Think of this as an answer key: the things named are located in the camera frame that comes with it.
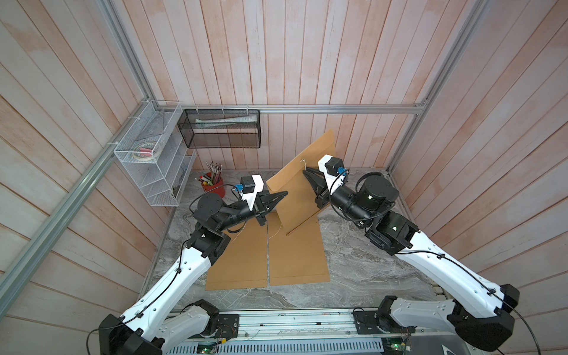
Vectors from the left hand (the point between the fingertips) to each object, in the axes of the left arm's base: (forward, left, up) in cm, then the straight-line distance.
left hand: (285, 195), depth 59 cm
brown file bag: (-1, -5, -41) cm, 41 cm away
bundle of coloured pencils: (+32, +32, -27) cm, 53 cm away
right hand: (+5, -5, +5) cm, 9 cm away
